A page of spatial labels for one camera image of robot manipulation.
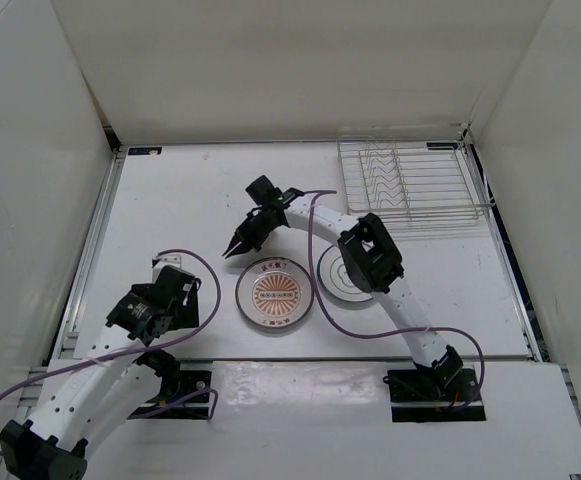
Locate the glass plate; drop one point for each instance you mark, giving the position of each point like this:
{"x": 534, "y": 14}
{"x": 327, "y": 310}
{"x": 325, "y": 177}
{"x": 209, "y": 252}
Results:
{"x": 334, "y": 280}

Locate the blue label sticker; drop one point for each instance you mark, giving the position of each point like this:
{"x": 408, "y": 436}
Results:
{"x": 144, "y": 151}

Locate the aluminium table rail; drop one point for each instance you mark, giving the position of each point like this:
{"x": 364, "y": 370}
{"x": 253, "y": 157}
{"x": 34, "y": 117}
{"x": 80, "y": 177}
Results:
{"x": 67, "y": 330}

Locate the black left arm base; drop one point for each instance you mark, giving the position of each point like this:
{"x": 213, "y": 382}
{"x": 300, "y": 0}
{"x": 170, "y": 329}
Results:
{"x": 193, "y": 377}

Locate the orange sunburst plate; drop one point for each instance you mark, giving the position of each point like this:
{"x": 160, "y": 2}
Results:
{"x": 274, "y": 294}

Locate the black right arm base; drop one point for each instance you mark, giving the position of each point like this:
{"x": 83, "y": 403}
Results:
{"x": 413, "y": 401}

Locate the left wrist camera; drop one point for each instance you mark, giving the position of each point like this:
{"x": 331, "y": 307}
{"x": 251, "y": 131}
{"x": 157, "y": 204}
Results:
{"x": 161, "y": 261}

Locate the wire dish rack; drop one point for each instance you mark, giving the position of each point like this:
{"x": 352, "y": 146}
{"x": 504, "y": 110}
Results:
{"x": 423, "y": 185}

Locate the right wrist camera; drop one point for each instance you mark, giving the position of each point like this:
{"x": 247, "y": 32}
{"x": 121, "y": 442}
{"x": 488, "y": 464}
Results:
{"x": 262, "y": 191}

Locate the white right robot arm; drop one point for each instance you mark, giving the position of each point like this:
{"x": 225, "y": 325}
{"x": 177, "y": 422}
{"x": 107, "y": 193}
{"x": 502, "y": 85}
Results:
{"x": 372, "y": 262}

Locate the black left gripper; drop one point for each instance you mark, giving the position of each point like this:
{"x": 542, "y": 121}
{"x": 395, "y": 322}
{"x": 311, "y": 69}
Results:
{"x": 188, "y": 316}

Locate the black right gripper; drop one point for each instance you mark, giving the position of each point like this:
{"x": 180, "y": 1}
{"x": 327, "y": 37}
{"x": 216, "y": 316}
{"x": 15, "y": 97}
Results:
{"x": 249, "y": 241}

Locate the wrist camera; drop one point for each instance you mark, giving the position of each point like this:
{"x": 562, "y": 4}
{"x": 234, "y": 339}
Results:
{"x": 262, "y": 191}
{"x": 161, "y": 261}

